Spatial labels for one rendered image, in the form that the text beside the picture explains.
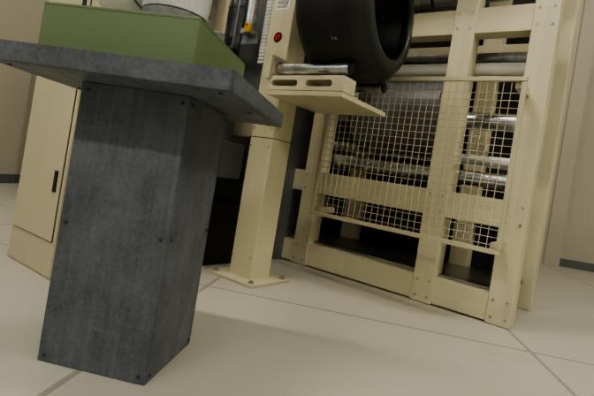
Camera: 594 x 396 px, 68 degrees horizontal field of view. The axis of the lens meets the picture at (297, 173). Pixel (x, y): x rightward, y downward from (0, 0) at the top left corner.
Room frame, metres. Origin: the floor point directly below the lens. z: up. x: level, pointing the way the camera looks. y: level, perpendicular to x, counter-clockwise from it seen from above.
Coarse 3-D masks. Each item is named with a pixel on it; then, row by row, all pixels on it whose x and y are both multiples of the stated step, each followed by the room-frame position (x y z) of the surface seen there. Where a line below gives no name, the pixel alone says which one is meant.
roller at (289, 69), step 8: (288, 64) 1.80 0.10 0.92; (296, 64) 1.77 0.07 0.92; (304, 64) 1.74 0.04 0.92; (312, 64) 1.72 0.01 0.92; (320, 64) 1.69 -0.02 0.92; (328, 64) 1.67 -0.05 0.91; (336, 64) 1.65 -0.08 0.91; (344, 64) 1.63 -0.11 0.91; (352, 64) 1.62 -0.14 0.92; (280, 72) 1.81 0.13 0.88; (288, 72) 1.79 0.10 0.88; (296, 72) 1.76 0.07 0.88; (304, 72) 1.74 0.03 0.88; (312, 72) 1.72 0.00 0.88; (320, 72) 1.69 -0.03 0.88; (328, 72) 1.67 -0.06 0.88; (336, 72) 1.65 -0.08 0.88; (344, 72) 1.63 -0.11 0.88; (352, 72) 1.63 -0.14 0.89
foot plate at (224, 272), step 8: (216, 272) 1.92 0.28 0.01; (224, 272) 1.94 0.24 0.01; (232, 280) 1.85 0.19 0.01; (240, 280) 1.85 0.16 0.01; (248, 280) 1.87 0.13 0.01; (256, 280) 1.89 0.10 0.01; (264, 280) 1.92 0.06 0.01; (272, 280) 1.94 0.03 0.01; (280, 280) 1.96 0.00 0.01; (288, 280) 2.00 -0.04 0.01
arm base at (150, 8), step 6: (144, 6) 1.01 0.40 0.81; (150, 6) 1.00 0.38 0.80; (156, 6) 0.99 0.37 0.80; (162, 6) 0.99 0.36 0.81; (168, 6) 0.99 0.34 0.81; (156, 12) 0.99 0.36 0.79; (162, 12) 0.99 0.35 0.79; (168, 12) 0.99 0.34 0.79; (174, 12) 0.99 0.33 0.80; (180, 12) 1.00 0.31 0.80; (186, 12) 1.00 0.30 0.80; (222, 36) 1.05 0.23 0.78
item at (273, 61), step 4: (268, 56) 1.80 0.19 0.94; (272, 56) 1.79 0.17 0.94; (276, 56) 1.80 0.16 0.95; (268, 60) 1.80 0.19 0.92; (272, 60) 1.79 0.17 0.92; (276, 60) 1.80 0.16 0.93; (280, 60) 1.83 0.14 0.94; (284, 60) 1.85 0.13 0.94; (268, 64) 1.79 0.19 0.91; (272, 64) 1.79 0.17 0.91; (276, 64) 1.81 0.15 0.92; (280, 64) 1.83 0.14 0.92; (284, 64) 1.85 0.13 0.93; (268, 68) 1.79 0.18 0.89; (272, 68) 1.80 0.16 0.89; (276, 68) 1.81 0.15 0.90; (268, 72) 1.79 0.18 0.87; (272, 72) 1.80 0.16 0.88; (276, 72) 1.81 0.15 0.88; (264, 76) 1.80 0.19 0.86; (268, 76) 1.79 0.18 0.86
